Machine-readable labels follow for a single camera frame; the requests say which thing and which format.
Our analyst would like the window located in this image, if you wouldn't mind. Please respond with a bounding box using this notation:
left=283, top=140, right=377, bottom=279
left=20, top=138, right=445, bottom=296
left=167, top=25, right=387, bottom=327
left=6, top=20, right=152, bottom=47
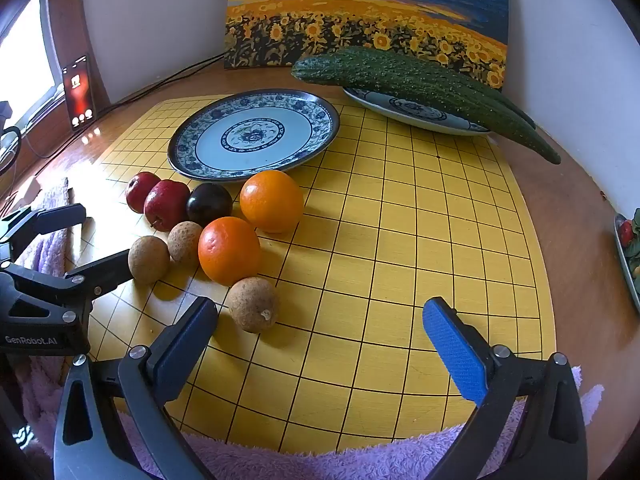
left=0, top=0, right=63, bottom=128

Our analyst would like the large blue patterned plate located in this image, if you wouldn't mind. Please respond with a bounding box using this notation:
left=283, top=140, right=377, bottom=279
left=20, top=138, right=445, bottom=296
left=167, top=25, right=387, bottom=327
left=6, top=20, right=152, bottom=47
left=167, top=89, right=342, bottom=182

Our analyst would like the green cucumber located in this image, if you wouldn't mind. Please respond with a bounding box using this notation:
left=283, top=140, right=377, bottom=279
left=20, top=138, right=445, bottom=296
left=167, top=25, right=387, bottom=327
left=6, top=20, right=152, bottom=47
left=340, top=46, right=537, bottom=130
left=291, top=52, right=562, bottom=165

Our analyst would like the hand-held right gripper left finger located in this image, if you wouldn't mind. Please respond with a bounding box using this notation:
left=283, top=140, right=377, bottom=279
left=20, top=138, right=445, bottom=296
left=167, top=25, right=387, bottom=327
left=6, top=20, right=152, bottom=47
left=52, top=296, right=220, bottom=480

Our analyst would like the yellow grid game board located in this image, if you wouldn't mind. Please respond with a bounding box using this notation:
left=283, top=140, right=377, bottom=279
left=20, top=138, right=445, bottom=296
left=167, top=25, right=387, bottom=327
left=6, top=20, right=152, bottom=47
left=92, top=95, right=557, bottom=466

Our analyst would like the purple fluffy towel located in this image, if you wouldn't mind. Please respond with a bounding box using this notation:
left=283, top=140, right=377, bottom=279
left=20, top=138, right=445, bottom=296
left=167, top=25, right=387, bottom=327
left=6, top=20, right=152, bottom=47
left=10, top=177, right=606, bottom=480

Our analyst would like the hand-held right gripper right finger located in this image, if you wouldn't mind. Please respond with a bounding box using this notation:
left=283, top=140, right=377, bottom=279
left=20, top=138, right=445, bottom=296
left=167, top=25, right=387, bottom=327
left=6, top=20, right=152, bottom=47
left=422, top=296, right=588, bottom=480

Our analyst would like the red apple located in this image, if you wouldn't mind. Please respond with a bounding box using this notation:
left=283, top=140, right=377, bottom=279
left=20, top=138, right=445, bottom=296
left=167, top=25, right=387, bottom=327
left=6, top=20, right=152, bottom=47
left=126, top=171, right=162, bottom=214
left=144, top=179, right=192, bottom=232

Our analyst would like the black looped cable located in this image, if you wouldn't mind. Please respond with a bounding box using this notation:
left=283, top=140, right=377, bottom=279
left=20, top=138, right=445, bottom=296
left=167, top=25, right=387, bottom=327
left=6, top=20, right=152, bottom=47
left=0, top=125, right=23, bottom=176

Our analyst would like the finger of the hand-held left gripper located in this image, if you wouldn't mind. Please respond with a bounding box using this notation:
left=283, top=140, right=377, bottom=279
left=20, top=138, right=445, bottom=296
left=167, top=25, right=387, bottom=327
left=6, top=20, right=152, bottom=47
left=0, top=249, right=135, bottom=326
left=0, top=203, right=87, bottom=263

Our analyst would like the brown kiwi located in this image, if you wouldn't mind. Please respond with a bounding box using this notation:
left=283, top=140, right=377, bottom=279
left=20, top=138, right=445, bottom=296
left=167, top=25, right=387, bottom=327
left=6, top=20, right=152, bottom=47
left=128, top=235, right=171, bottom=287
left=227, top=276, right=281, bottom=334
left=167, top=221, right=203, bottom=267

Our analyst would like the sunflower field painting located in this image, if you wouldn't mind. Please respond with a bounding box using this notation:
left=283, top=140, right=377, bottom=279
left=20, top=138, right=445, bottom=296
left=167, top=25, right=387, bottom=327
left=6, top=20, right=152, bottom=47
left=223, top=0, right=511, bottom=92

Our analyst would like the dark purple plum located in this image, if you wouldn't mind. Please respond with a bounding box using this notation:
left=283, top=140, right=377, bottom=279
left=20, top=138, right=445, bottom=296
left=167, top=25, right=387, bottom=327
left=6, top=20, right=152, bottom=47
left=186, top=183, right=234, bottom=227

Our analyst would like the plate of salad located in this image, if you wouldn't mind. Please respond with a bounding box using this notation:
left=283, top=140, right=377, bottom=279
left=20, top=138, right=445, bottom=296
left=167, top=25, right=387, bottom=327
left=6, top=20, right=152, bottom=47
left=614, top=209, right=640, bottom=313

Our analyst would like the orange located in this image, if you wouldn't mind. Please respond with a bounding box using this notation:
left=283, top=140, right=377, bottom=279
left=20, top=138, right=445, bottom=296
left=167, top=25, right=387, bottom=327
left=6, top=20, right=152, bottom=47
left=239, top=170, right=305, bottom=234
left=198, top=216, right=262, bottom=287

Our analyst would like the small blue patterned plate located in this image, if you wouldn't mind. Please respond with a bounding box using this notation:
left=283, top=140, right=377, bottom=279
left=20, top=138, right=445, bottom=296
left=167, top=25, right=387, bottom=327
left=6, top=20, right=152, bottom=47
left=342, top=87, right=493, bottom=136

